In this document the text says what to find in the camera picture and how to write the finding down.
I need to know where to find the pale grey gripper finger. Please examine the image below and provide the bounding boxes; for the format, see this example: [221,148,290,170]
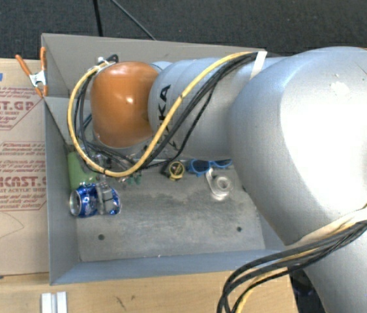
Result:
[104,183,115,214]
[95,183,106,215]

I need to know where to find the crushed blue drink can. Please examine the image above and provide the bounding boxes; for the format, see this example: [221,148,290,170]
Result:
[68,182,123,218]

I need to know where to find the pale green sponge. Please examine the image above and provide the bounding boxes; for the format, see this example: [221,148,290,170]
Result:
[66,151,100,191]

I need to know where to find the grey metal bin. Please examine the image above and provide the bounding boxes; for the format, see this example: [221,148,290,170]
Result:
[40,33,289,286]

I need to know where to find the yellow and black tape measure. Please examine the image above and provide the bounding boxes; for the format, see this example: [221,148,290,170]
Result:
[160,160,186,182]

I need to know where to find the brown cardboard board, red print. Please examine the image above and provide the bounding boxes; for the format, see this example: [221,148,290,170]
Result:
[0,56,51,282]

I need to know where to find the blue sunglasses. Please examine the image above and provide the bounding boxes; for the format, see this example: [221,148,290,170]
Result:
[186,158,233,179]

